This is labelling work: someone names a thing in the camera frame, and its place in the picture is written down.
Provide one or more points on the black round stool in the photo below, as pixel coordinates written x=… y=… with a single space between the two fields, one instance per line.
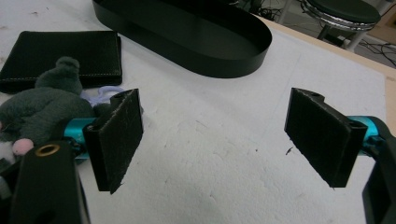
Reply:
x=342 y=11

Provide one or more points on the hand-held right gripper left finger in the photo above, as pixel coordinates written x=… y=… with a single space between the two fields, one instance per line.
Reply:
x=115 y=140

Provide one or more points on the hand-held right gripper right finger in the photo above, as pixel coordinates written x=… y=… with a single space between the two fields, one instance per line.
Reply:
x=323 y=137

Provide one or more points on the grey plush toy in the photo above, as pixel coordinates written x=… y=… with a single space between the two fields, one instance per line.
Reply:
x=40 y=105

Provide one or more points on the black oval tray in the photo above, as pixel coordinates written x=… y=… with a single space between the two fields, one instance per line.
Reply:
x=199 y=34

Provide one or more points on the black leather wallet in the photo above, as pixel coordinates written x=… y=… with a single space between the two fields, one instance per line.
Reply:
x=62 y=56

